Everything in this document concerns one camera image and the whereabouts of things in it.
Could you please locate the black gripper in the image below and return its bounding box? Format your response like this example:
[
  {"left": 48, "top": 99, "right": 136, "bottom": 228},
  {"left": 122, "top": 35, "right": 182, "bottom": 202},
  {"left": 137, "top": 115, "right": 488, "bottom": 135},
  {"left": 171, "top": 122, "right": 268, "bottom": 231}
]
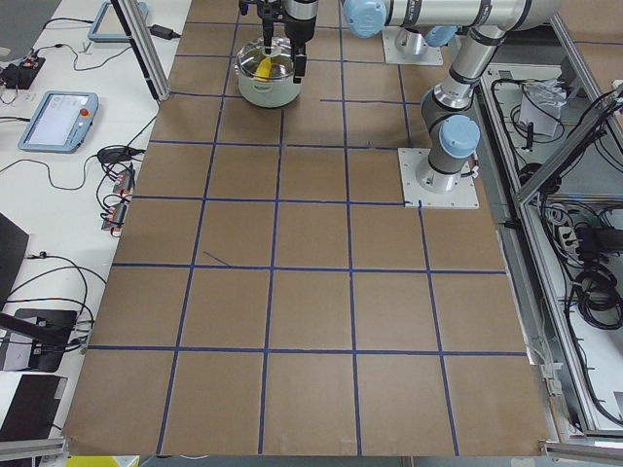
[{"left": 238, "top": 0, "right": 307, "bottom": 84}]

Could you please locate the glass pot lid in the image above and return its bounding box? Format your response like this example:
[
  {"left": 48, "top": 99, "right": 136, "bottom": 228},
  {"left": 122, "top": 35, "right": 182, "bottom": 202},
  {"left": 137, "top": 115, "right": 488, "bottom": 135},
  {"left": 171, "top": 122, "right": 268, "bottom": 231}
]
[{"left": 236, "top": 37, "right": 294, "bottom": 83}]

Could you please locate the yellow corn cob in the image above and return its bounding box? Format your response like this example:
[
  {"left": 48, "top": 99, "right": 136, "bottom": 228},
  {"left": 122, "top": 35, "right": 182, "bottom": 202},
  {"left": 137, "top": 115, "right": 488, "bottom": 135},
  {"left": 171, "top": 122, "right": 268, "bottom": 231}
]
[{"left": 254, "top": 56, "right": 272, "bottom": 82}]

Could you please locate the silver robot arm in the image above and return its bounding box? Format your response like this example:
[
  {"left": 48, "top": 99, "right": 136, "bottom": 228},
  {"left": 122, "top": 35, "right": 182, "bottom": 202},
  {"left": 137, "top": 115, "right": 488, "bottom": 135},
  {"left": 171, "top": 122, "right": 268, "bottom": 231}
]
[{"left": 342, "top": 1, "right": 561, "bottom": 195}]

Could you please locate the pale green cooking pot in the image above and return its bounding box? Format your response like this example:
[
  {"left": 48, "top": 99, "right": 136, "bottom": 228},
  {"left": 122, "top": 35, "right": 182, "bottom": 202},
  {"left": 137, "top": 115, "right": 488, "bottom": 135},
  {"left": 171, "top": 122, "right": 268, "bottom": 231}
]
[{"left": 235, "top": 36, "right": 301, "bottom": 108}]

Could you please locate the black laptop power brick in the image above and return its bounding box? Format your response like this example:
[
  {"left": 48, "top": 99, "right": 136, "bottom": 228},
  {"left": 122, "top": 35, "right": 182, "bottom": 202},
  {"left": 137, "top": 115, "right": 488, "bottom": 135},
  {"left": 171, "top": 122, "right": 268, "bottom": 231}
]
[{"left": 148, "top": 24, "right": 181, "bottom": 40}]

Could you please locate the far blue teach pendant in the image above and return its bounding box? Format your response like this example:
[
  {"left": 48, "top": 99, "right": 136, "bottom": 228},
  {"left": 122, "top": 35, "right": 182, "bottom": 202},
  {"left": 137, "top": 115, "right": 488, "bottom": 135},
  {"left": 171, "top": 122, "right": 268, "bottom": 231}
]
[{"left": 87, "top": 1, "right": 128, "bottom": 44}]

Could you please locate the blue teach pendant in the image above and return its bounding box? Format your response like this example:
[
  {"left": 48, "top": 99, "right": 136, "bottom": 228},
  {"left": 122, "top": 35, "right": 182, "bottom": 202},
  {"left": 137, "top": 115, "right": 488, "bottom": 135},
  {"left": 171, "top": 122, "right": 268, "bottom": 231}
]
[
  {"left": 87, "top": 1, "right": 128, "bottom": 44},
  {"left": 18, "top": 90, "right": 99, "bottom": 154}
]

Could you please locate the near blue teach pendant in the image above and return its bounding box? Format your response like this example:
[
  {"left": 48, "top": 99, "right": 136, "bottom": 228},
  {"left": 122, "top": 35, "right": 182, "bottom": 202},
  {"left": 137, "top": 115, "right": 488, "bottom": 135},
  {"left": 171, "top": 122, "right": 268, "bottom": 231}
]
[{"left": 18, "top": 90, "right": 99, "bottom": 154}]

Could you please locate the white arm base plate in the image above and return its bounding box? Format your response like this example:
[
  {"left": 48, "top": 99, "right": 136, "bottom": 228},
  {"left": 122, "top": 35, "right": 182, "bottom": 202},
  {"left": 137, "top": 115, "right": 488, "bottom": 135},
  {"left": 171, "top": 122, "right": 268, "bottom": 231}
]
[
  {"left": 398, "top": 148, "right": 480, "bottom": 210},
  {"left": 382, "top": 27, "right": 443, "bottom": 66}
]

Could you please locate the aluminium frame post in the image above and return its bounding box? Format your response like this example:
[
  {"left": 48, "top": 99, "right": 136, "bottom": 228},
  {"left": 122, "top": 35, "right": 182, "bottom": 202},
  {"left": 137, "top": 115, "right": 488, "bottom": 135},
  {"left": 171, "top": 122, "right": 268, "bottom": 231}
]
[{"left": 111, "top": 0, "right": 170, "bottom": 102}]

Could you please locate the black cable bundle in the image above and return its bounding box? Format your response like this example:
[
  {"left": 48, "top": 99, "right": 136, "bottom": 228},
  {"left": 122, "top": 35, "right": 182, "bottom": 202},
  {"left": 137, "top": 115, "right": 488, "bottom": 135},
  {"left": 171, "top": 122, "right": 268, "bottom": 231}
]
[{"left": 559, "top": 213, "right": 623, "bottom": 337}]

